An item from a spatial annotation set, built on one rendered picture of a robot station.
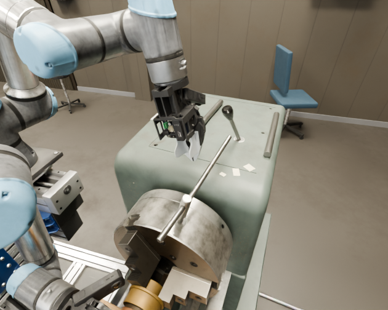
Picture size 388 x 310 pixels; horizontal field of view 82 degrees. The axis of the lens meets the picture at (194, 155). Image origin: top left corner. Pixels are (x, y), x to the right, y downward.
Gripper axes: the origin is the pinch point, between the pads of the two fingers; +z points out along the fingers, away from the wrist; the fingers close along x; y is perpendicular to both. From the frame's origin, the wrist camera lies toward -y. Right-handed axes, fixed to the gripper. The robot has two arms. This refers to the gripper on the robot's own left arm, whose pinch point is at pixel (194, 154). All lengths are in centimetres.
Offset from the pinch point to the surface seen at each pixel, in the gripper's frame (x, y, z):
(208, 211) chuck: 4.5, 7.4, 12.0
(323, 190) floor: 49, -153, 146
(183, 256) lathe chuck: 1.5, 18.4, 16.2
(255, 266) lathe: 8, -21, 82
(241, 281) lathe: 9, 3, 51
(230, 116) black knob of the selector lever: 6.5, -13.4, -4.3
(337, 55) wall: 63, -316, 55
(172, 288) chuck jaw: -0.9, 23.4, 22.3
